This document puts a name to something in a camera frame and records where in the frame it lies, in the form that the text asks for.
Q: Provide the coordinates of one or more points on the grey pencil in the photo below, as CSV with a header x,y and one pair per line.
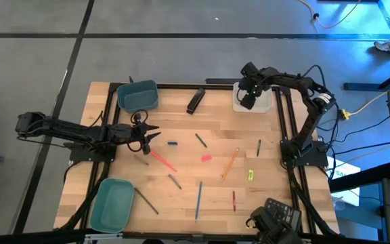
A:
x,y
141,160

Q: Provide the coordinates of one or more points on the yellow-green eraser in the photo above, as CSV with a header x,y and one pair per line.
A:
x,y
250,175

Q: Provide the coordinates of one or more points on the teal green plastic bin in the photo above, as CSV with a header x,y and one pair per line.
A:
x,y
112,206

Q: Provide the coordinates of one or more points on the person's shoe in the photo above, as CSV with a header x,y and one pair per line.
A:
x,y
389,46

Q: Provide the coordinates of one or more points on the black desk beam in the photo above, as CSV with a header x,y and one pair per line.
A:
x,y
367,176

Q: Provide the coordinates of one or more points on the white printed box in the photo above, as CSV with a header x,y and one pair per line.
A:
x,y
345,176

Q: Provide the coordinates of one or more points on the pink-red pencil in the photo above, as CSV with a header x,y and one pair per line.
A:
x,y
164,161

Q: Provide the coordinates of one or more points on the silver aluminium upright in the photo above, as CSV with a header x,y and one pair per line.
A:
x,y
103,236

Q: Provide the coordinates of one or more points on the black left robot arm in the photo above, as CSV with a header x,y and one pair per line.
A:
x,y
63,130

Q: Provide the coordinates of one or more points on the pink eraser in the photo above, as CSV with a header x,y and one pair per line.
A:
x,y
206,158

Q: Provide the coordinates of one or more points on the black bulky object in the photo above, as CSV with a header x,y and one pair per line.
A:
x,y
266,227

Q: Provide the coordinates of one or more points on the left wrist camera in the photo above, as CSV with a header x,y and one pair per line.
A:
x,y
146,149

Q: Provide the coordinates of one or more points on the blue pencil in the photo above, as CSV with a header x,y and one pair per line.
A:
x,y
198,200

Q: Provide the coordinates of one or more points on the black aluminium table frame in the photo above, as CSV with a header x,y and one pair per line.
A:
x,y
181,86

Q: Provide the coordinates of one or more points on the dark blue plastic bin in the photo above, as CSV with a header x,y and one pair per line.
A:
x,y
137,98

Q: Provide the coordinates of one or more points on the grey pen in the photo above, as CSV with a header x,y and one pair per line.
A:
x,y
174,181

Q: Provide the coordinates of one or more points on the black stapler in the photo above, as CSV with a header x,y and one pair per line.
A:
x,y
195,101

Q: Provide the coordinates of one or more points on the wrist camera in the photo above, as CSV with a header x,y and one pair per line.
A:
x,y
146,149
248,101

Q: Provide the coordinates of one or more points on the dark long pencil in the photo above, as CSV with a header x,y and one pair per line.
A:
x,y
146,201

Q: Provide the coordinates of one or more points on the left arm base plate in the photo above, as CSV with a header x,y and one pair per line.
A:
x,y
80,156

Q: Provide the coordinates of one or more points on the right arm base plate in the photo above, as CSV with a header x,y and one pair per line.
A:
x,y
317,159

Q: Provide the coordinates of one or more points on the black desk leg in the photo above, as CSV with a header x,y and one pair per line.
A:
x,y
361,86

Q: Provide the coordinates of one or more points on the white plastic bin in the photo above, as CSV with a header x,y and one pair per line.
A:
x,y
266,105

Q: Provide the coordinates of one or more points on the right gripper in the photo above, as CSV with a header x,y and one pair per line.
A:
x,y
259,86

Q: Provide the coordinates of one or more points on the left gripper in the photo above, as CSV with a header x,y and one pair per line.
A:
x,y
127,133

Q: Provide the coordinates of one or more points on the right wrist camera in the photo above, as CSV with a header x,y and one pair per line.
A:
x,y
248,101

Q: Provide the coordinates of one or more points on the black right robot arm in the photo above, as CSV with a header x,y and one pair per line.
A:
x,y
311,115

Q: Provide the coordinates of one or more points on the black gantry beam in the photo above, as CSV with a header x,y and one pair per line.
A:
x,y
29,237

